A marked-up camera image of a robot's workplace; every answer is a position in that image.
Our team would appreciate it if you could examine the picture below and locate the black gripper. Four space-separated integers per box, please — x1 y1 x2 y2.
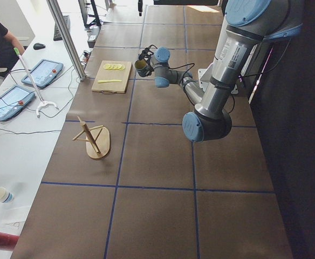
143 51 154 67

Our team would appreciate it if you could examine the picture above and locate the dark blue HOME mug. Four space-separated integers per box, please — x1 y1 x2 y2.
134 59 150 77

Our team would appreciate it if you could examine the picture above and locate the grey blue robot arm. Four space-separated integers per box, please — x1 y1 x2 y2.
135 0 304 142

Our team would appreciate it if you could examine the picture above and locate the wooden cup storage rack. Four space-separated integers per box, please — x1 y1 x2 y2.
72 117 111 160

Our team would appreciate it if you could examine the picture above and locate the paper cup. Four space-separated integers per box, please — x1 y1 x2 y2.
0 187 13 203

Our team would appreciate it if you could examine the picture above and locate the bamboo cutting board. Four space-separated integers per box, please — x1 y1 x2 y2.
91 60 132 93

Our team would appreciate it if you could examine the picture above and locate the yellow plastic knife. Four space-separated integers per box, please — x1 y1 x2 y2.
97 79 122 84

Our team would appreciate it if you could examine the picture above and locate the black keyboard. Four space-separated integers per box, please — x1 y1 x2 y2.
53 15 71 42

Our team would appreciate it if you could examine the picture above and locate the teach pendant far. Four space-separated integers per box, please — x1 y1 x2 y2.
30 59 64 89

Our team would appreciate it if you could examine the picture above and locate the teach pendant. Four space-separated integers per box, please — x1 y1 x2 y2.
0 85 36 121
30 59 64 89

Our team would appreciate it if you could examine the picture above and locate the black computer mouse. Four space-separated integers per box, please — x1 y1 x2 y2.
33 43 46 50

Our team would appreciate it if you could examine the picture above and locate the white reacher grabber tool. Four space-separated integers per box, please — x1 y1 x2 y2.
13 47 59 118

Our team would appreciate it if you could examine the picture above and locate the teach pendant near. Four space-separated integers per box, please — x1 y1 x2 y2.
0 85 36 121

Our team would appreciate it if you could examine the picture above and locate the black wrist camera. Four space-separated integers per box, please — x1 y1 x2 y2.
138 44 158 60

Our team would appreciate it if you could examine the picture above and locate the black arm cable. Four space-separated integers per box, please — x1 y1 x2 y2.
168 63 196 81

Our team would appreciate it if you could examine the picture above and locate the aluminium frame post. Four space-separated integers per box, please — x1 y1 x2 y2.
47 0 86 81

